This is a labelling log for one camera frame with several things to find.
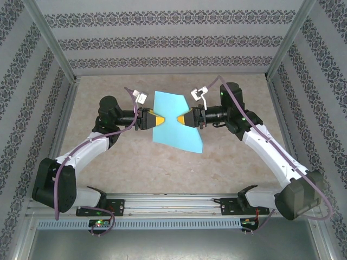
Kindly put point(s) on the grey metal panel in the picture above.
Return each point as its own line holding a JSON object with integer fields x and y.
{"x": 173, "y": 246}

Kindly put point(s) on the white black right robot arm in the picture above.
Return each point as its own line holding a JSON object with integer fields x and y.
{"x": 271, "y": 154}

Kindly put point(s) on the light blue paper sheet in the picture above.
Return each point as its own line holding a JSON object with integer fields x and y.
{"x": 173, "y": 105}

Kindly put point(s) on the right circuit board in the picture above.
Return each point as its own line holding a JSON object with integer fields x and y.
{"x": 248, "y": 222}

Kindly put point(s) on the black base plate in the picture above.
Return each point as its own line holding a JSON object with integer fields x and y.
{"x": 226, "y": 207}
{"x": 118, "y": 208}

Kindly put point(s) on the left circuit board green light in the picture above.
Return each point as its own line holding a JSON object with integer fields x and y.
{"x": 99, "y": 223}

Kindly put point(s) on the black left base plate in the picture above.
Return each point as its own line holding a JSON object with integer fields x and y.
{"x": 118, "y": 208}

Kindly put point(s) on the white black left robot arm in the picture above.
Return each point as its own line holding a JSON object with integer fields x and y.
{"x": 81, "y": 151}

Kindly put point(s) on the aluminium frame bar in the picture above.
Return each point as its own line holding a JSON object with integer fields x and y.
{"x": 21, "y": 243}
{"x": 322, "y": 243}

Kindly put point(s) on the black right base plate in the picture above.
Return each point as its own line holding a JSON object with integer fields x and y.
{"x": 226, "y": 207}

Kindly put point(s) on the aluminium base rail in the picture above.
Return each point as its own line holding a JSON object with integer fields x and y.
{"x": 168, "y": 201}

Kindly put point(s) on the aluminium frame post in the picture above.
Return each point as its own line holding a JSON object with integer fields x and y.
{"x": 52, "y": 40}
{"x": 287, "y": 40}

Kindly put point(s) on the aluminium side rail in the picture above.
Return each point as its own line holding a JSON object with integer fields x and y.
{"x": 278, "y": 108}
{"x": 65, "y": 116}

